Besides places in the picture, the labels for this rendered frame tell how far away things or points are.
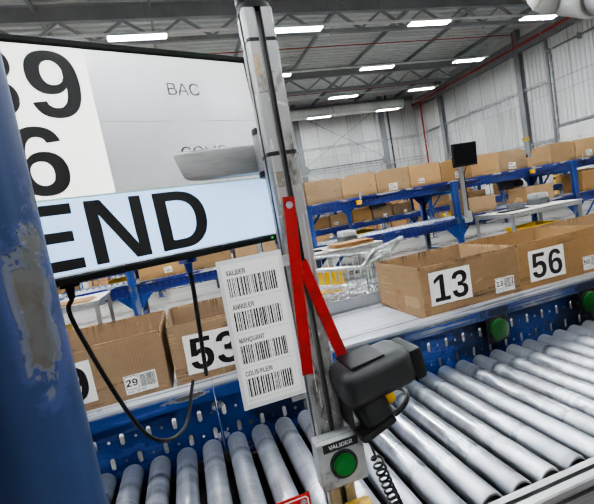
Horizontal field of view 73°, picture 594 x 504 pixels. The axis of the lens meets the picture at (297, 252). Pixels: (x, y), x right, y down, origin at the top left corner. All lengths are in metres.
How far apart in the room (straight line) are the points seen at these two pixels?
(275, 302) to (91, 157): 0.30
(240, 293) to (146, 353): 0.67
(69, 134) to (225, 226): 0.23
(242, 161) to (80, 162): 0.22
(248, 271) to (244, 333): 0.08
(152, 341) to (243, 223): 0.60
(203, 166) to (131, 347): 0.66
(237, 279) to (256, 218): 0.15
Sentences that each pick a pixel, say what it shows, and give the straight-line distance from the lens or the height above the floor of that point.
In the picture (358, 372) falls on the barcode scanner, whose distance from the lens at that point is 0.53.
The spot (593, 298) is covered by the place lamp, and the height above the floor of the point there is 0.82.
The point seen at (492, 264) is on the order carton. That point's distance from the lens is 1.50.
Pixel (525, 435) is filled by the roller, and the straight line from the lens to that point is 1.04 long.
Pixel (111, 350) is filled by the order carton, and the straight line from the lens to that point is 1.16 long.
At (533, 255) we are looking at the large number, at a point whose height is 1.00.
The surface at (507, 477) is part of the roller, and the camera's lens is 0.92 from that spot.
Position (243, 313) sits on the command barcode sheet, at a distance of 0.52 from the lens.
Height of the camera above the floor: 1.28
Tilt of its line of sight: 5 degrees down
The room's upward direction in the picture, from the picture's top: 10 degrees counter-clockwise
